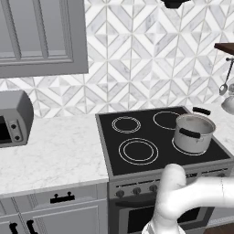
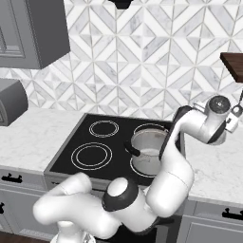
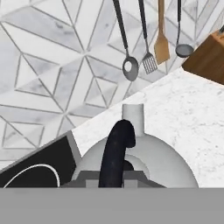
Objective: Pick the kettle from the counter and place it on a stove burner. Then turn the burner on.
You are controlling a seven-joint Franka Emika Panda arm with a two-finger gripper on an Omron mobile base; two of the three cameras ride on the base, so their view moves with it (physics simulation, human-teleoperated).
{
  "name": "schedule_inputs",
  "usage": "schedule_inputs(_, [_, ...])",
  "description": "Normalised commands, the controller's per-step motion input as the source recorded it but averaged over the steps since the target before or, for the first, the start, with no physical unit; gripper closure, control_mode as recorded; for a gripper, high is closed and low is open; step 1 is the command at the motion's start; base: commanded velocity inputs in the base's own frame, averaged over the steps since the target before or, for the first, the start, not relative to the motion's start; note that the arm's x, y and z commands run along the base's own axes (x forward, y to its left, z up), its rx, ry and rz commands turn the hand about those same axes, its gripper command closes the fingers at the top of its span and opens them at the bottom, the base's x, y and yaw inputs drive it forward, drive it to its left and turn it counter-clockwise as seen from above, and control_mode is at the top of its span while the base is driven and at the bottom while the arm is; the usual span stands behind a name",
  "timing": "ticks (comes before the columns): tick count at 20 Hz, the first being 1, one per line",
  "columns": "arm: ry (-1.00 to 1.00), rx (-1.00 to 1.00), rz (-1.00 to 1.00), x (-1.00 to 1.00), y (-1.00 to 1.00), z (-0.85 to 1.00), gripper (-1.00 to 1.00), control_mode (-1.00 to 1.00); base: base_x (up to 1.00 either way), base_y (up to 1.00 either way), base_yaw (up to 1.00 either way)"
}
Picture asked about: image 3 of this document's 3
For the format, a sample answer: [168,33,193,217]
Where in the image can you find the wooden knife block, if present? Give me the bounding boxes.
[180,26,224,86]

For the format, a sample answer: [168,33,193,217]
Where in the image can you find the black ladle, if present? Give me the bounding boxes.
[174,0,195,59]

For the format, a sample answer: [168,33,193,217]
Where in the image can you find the black slotted spoon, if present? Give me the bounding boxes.
[112,0,140,82]

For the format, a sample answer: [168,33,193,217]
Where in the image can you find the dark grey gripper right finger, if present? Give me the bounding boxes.
[122,170,166,189]

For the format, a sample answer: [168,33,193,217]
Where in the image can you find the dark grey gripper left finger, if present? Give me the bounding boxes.
[61,170,102,189]

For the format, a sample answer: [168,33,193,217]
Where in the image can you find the grey kettle with black handle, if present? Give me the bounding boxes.
[70,103,200,189]

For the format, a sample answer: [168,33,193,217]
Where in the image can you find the black slotted turner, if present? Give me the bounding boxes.
[137,0,158,75]

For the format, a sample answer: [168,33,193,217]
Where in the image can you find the black hob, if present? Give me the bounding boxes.
[0,130,83,189]

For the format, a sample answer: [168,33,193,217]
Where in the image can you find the wooden spatula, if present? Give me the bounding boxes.
[153,0,171,66]

